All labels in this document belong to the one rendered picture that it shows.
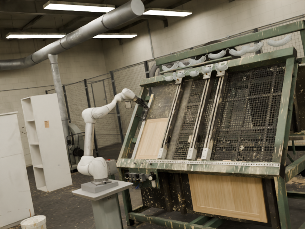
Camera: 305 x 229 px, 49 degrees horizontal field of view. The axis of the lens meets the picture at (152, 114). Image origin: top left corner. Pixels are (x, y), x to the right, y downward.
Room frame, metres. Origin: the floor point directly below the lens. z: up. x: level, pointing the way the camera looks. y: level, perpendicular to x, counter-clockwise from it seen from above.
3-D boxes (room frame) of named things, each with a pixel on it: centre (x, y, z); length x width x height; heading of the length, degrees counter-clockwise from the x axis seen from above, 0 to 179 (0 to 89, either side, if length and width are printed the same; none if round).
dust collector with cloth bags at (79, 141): (9.25, 2.49, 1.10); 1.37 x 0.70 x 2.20; 40
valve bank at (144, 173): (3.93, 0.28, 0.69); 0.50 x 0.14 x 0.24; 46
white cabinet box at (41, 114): (7.35, 2.42, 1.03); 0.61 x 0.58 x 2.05; 40
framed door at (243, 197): (3.50, -0.63, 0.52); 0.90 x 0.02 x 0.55; 46
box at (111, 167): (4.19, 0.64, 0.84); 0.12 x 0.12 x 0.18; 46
